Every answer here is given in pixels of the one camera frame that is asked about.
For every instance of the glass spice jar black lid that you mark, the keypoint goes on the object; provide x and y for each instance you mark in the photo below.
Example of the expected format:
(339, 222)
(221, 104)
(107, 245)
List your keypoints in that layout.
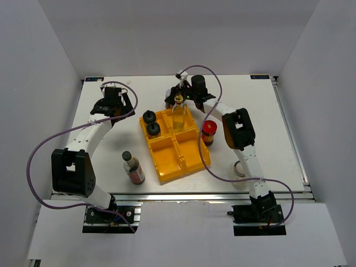
(153, 130)

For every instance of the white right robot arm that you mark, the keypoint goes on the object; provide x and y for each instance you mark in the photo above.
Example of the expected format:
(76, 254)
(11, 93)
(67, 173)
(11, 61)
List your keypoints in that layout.
(239, 135)

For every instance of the glass oil bottle gold stopper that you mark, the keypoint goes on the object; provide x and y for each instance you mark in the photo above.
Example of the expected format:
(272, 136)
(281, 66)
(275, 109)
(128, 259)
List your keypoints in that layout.
(178, 113)

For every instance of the white powder jar black lid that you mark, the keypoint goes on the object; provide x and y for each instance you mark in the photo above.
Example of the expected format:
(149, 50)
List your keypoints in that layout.
(149, 117)

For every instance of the blue label sticker right corner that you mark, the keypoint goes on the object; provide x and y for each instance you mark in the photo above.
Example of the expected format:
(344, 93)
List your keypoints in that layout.
(259, 77)

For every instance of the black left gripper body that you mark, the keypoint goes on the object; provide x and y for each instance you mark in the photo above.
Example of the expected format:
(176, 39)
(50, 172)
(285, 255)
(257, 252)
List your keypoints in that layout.
(127, 105)

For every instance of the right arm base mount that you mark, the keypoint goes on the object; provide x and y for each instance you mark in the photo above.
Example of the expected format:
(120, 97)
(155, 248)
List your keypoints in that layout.
(247, 222)

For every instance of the dark soy sauce bottle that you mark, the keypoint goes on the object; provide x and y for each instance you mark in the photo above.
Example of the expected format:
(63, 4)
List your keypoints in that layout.
(133, 168)

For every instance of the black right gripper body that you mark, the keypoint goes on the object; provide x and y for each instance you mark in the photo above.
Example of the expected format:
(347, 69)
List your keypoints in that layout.
(187, 92)

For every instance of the blue label sticker left corner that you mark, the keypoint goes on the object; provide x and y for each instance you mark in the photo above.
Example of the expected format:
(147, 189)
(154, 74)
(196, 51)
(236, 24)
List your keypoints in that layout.
(94, 79)

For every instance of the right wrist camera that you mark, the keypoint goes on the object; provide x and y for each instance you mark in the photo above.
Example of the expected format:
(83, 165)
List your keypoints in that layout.
(182, 77)

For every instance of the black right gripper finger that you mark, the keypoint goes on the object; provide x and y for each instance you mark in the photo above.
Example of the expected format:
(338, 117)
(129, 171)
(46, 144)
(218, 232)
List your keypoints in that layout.
(171, 98)
(186, 101)

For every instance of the yellow four-compartment plastic bin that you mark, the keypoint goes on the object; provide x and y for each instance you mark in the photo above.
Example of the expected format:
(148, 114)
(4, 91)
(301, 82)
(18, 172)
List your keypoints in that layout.
(176, 154)

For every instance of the brown jar white lid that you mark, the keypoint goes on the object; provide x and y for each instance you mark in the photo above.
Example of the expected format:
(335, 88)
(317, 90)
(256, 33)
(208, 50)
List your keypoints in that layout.
(167, 94)

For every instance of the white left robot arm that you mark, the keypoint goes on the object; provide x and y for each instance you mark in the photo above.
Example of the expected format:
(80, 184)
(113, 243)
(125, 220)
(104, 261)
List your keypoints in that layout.
(72, 170)

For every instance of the red lid sauce jar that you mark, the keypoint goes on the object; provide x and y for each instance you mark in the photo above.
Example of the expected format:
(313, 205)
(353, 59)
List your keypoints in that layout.
(209, 129)

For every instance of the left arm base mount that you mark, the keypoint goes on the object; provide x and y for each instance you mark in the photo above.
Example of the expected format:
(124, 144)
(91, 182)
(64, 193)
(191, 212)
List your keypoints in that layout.
(124, 221)

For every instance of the blue label sticker corner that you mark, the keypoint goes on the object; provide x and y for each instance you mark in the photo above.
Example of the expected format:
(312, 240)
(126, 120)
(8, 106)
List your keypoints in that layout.
(94, 79)
(259, 77)

